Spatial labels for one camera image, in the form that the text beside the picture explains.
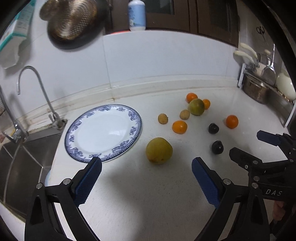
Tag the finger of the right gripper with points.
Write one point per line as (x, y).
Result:
(269, 138)
(244, 159)

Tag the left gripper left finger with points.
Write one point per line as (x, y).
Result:
(42, 221)

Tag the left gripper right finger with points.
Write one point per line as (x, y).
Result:
(251, 220)

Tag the dark plum front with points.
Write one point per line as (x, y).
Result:
(217, 148)

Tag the dark plum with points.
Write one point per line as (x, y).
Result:
(213, 128)
(217, 148)

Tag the large orange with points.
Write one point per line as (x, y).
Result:
(232, 121)

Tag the green apple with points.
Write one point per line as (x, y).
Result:
(196, 107)

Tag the brown kiwi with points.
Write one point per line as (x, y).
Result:
(184, 114)
(163, 118)

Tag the yellow pear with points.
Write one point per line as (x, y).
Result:
(158, 151)

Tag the large kitchen faucet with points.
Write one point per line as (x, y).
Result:
(19, 134)

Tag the person hand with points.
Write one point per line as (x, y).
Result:
(278, 210)

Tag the metal dish rack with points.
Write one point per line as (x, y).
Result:
(283, 107)

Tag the steel cooking pot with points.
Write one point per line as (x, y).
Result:
(255, 89)

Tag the white ceramic jug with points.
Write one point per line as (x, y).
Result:
(285, 85)

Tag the stainless steel sink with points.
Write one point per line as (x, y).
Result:
(23, 166)

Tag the steel spatula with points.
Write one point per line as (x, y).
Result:
(269, 73)

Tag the small orange beside apple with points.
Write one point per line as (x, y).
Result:
(207, 103)

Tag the black scissors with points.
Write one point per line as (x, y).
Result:
(261, 30)

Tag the blue white porcelain plate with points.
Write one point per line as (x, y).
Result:
(106, 131)

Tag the blue soap pump bottle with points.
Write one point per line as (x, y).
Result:
(136, 15)

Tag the teal tissue box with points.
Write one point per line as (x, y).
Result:
(18, 29)

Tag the brass strainer ladle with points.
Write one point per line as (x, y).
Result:
(68, 19)

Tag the black frying pan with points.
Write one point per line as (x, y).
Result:
(89, 33)

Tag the white handled knife lower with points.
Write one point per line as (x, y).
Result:
(246, 58)

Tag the white handled knife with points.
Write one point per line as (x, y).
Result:
(247, 47)
(246, 58)

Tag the white handled knife upper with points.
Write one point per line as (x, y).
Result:
(247, 47)

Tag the dark wooden window frame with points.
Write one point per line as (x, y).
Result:
(215, 19)

